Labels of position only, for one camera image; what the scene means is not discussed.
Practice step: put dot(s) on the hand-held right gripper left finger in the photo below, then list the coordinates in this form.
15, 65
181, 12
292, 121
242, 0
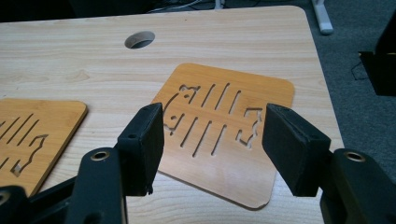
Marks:
143, 149

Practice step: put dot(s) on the orange wooden cutout coaster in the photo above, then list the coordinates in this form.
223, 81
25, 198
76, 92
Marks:
218, 168
18, 109

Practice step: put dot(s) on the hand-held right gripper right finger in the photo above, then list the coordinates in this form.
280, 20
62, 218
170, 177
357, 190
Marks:
295, 149

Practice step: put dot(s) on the black stand base yellow stripes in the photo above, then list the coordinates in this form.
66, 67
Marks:
383, 71

